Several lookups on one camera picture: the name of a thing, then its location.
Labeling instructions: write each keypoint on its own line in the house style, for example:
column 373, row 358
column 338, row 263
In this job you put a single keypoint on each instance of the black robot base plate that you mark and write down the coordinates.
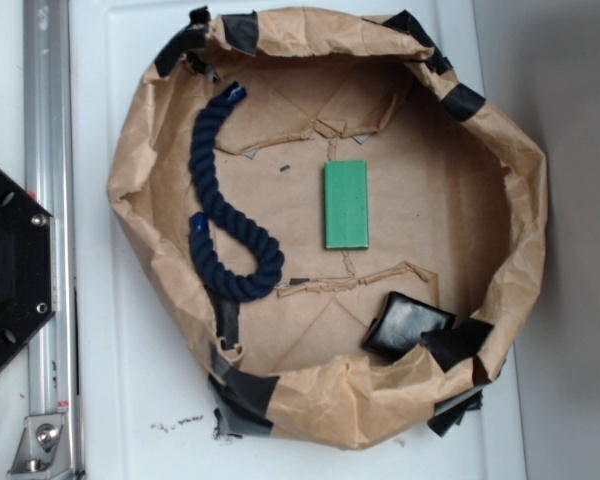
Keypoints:
column 26, row 283

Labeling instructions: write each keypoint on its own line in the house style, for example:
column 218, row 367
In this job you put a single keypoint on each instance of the green rectangular block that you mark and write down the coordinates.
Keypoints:
column 346, row 215

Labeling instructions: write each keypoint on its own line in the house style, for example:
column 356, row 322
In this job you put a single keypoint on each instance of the metal corner bracket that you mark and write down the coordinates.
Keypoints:
column 43, row 451

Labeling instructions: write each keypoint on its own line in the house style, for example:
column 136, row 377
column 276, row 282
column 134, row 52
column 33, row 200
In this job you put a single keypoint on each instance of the aluminium extrusion rail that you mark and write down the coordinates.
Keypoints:
column 53, row 361

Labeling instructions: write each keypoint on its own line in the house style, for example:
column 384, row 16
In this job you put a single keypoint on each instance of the brown paper bag container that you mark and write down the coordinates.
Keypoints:
column 218, row 183

